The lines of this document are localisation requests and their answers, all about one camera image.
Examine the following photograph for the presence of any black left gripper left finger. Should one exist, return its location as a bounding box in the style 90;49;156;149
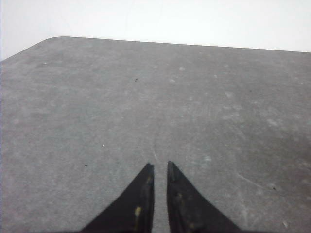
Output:
81;163;155;233

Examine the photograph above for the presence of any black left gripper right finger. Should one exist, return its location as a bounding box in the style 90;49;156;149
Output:
167;161;241;233

